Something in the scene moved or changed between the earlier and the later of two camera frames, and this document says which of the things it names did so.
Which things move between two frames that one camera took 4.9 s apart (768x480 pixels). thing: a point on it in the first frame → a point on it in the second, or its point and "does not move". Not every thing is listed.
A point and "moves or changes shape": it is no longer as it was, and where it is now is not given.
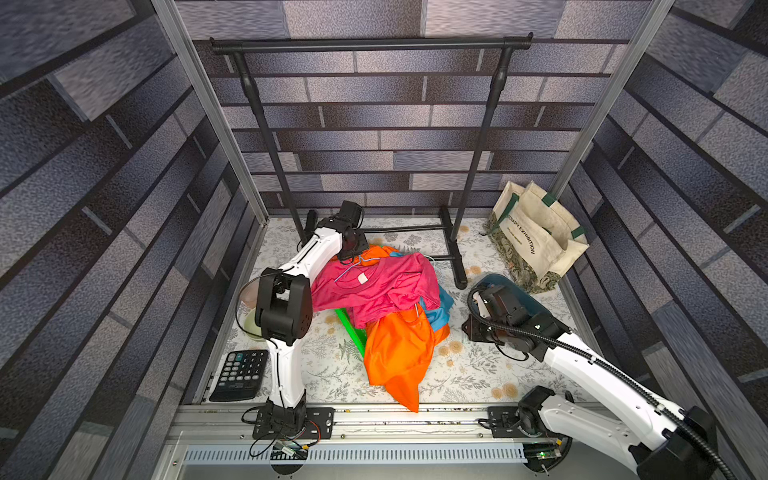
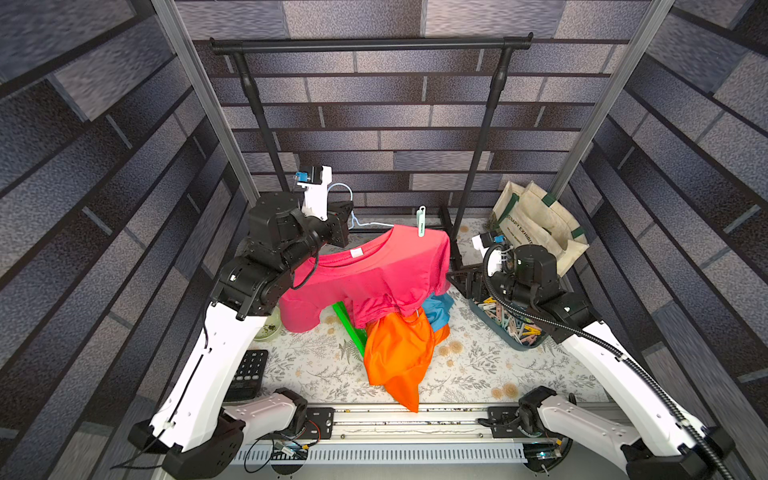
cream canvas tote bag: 537,241 does not move
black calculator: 240,376 does not move
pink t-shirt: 369,288 moves or changes shape
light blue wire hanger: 354,266 → 353,215
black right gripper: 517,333 → 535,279
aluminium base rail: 225,435 does not move
